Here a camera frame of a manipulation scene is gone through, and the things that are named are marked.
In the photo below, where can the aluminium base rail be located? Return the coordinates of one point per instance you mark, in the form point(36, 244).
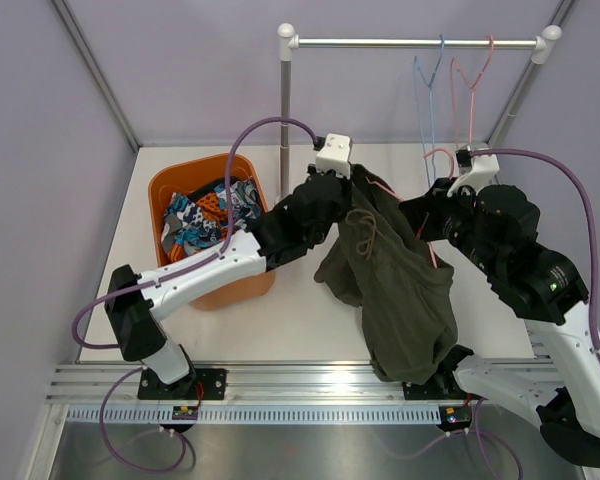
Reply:
point(352, 383)

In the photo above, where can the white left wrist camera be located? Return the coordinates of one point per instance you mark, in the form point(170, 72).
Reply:
point(333, 154)

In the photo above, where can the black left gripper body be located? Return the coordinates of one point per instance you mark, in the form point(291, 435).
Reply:
point(342, 202)

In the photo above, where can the orange plastic basket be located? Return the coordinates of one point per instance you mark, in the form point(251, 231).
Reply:
point(187, 178)

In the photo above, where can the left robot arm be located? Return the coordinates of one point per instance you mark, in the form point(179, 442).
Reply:
point(137, 303)

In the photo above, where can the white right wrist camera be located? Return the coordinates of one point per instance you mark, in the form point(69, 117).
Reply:
point(477, 168)

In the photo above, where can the olive green shorts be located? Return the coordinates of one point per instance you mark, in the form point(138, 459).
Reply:
point(400, 286)

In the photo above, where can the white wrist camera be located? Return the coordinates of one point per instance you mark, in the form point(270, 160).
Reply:
point(333, 154)
point(477, 168)

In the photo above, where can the dark navy shorts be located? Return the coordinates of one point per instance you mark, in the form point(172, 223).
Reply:
point(244, 188)

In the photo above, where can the white slotted cable duct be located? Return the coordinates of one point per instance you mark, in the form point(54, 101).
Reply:
point(258, 414)

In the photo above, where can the colourful patterned shorts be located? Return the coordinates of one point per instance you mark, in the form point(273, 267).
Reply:
point(190, 227)

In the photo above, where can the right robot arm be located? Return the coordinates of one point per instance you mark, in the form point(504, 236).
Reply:
point(495, 228)

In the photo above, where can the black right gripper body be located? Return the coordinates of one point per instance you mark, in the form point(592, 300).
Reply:
point(452, 219)

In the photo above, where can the metal clothes rack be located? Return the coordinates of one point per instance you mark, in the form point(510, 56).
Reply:
point(540, 48)

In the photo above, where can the blue hanger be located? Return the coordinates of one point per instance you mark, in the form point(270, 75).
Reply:
point(422, 79)

